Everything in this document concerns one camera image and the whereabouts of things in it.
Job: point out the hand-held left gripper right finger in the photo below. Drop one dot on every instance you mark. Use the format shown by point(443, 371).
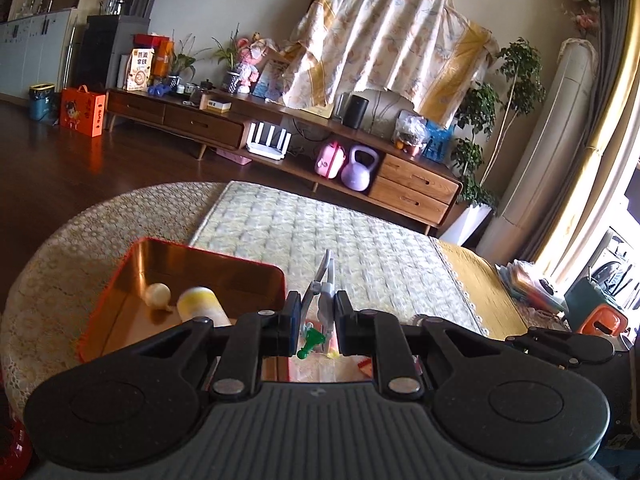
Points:
point(342, 325)

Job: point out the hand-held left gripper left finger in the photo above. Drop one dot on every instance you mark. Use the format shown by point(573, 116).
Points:
point(295, 325)

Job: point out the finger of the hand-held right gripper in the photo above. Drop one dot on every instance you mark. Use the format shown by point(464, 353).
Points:
point(575, 347)

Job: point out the red metal tin box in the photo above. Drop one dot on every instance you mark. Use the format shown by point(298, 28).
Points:
point(150, 260)

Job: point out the green pawn piece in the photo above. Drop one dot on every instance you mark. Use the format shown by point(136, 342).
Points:
point(306, 350)

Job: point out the orange white appliance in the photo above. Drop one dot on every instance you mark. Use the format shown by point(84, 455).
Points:
point(602, 322)

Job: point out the dark green container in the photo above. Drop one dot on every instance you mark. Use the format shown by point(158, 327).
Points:
point(587, 302)

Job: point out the stack of books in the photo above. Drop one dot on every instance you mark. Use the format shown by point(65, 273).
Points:
point(530, 287)

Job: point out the yellow white plastic bottle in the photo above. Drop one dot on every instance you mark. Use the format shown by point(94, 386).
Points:
point(200, 305)

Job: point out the quilted pale mat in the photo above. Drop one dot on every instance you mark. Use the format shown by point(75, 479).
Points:
point(320, 225)

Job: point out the yellow mat with lace edge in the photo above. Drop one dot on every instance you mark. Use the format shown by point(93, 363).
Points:
point(475, 285)

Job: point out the white egg-shaped toy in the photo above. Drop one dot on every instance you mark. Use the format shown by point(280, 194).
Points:
point(158, 296)

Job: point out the purple kettlebell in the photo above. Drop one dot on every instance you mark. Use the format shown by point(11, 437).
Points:
point(359, 172)

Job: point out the white planter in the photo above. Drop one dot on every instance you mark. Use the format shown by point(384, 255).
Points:
point(467, 225)

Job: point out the pink toy case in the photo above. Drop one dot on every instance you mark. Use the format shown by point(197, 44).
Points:
point(331, 160)

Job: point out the white router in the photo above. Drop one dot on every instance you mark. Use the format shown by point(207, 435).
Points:
point(268, 141)

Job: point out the white standing air conditioner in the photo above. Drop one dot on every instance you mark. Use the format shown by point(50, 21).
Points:
point(550, 150)

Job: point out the clear plastic bag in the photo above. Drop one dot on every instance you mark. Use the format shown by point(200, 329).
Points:
point(411, 132)

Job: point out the blue box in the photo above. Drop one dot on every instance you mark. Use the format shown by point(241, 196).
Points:
point(441, 142)

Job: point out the black cylinder speaker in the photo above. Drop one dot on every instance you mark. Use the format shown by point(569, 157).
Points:
point(356, 111)

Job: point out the silver cylinder device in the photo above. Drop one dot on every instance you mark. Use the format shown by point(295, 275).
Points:
point(340, 106)

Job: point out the wooden television cabinet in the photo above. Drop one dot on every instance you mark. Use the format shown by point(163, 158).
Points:
point(200, 122)

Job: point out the white yellow small box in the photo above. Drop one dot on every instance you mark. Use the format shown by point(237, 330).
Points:
point(220, 105)

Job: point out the yellowish curtain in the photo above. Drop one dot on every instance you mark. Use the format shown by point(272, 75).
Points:
point(607, 110)

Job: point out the dark teapot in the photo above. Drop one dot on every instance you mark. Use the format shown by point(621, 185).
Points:
point(207, 85)

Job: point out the tall green potted tree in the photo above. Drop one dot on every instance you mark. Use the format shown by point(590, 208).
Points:
point(480, 110)

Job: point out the potted plant in patterned pot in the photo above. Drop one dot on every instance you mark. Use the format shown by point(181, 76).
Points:
point(231, 67)

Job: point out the pink doll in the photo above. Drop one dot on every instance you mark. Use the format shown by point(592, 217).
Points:
point(248, 62)

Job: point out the blue dumbbell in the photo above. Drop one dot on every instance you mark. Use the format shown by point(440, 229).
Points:
point(159, 90)

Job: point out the small potted plant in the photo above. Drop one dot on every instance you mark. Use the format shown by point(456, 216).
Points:
point(181, 65)

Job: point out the floral yellow white cloth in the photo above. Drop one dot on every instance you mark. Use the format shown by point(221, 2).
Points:
point(390, 35)

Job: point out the orange box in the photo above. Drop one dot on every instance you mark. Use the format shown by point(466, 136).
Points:
point(164, 59)

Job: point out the yellow cereal box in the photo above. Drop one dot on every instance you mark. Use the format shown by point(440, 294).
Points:
point(139, 70)

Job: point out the orange gift bag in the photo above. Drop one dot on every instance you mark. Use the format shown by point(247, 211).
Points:
point(82, 111)

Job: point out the red object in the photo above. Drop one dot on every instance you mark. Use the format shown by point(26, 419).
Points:
point(14, 447)

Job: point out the black cabinet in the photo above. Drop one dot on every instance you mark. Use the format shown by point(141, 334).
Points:
point(107, 52)

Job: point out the blue bucket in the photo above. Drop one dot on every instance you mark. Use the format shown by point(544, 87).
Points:
point(41, 102)

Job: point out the white cupboards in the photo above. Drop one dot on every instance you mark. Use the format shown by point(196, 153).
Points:
point(32, 52)

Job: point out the blue picture frame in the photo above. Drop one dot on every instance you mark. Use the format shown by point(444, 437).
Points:
point(270, 79)

